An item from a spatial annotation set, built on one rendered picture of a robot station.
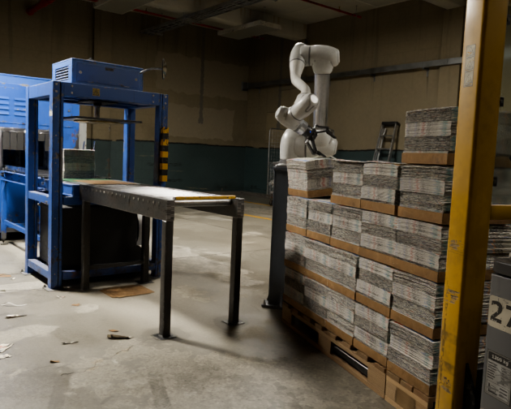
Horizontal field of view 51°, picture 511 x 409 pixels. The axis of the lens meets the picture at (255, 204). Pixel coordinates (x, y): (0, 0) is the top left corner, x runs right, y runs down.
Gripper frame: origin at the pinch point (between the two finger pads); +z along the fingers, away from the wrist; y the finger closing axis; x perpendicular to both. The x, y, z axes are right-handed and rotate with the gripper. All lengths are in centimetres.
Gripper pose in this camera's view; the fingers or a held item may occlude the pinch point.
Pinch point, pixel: (328, 146)
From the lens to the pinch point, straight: 340.7
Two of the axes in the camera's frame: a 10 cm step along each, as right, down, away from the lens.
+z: 8.0, 4.8, 3.6
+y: -4.8, 8.7, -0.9
